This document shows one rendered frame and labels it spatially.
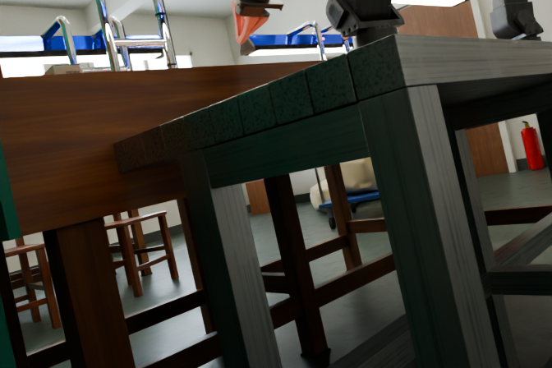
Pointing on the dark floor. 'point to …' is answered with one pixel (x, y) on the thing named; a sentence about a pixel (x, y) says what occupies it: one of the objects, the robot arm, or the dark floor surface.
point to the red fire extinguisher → (531, 147)
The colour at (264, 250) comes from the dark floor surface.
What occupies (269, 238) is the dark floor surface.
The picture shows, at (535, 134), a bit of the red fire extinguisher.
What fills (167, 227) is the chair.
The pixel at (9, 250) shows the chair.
